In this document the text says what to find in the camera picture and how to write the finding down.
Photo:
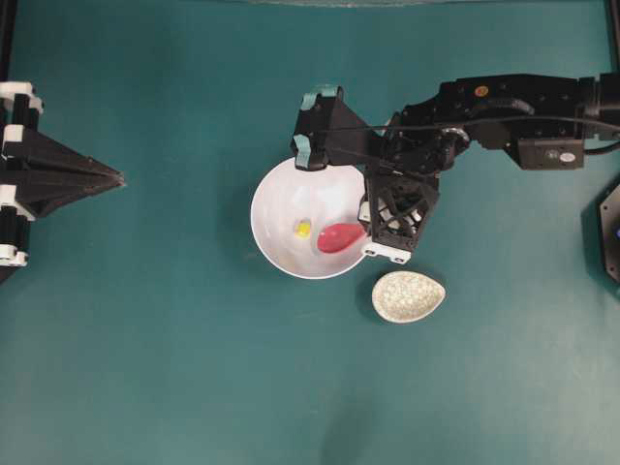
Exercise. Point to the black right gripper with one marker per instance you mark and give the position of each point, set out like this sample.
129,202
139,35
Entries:
402,144

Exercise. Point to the red spoon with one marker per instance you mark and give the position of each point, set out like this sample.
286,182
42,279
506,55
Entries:
338,237

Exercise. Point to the black frame post right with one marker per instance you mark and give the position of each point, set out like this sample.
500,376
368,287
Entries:
612,23

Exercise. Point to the black base right edge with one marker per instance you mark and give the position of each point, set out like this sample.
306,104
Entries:
600,235

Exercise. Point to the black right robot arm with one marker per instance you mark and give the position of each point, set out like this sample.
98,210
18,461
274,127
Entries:
541,123

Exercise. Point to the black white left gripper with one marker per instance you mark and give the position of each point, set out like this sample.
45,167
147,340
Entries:
38,174

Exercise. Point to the yellow hexagonal prism block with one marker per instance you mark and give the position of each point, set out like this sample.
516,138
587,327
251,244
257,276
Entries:
303,228

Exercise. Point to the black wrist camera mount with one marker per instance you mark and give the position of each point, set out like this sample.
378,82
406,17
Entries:
394,210

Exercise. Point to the speckled egg-shaped dish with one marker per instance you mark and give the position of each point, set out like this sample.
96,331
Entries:
404,297

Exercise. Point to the black frame post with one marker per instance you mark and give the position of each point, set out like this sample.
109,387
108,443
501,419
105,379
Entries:
7,29
612,23

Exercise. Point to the black frame post left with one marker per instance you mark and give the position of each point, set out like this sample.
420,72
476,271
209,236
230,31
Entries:
7,29

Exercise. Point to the white round bowl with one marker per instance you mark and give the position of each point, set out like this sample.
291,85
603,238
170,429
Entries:
326,197

